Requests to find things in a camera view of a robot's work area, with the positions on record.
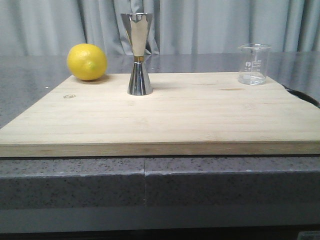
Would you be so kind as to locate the steel double jigger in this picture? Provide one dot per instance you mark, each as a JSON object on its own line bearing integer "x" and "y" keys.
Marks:
{"x": 137, "y": 27}

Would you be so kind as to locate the glass measuring beaker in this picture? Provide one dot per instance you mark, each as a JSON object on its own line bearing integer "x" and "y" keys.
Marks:
{"x": 253, "y": 64}

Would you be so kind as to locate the wooden cutting board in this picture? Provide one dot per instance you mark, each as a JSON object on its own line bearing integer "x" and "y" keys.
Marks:
{"x": 186, "y": 114}

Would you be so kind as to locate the yellow lemon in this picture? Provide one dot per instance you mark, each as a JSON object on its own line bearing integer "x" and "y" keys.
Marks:
{"x": 87, "y": 62}

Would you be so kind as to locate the grey curtain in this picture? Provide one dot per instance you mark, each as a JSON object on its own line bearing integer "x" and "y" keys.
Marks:
{"x": 52, "y": 27}

